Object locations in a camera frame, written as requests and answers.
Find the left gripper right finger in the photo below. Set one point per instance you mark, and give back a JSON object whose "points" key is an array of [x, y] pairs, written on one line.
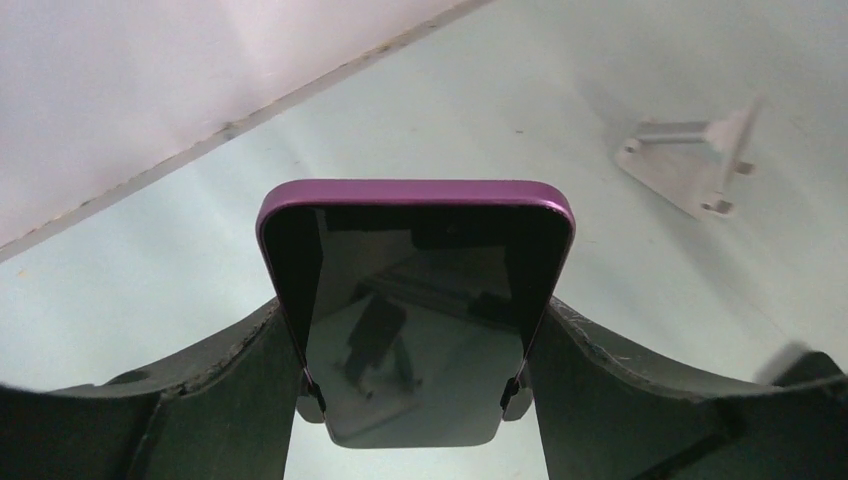
{"points": [[609, 408]]}

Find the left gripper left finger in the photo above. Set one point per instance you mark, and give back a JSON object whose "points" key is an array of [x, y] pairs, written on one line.
{"points": [[221, 408]]}

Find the phone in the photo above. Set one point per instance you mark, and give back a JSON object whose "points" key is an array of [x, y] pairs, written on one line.
{"points": [[411, 303]]}

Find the black round-base phone stand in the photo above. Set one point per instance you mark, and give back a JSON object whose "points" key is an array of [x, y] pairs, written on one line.
{"points": [[515, 403]]}

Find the black wedge phone stand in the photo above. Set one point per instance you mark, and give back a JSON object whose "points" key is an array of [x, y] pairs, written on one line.
{"points": [[797, 363]]}

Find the white folding phone stand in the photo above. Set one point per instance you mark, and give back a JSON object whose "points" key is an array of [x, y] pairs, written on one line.
{"points": [[692, 163]]}

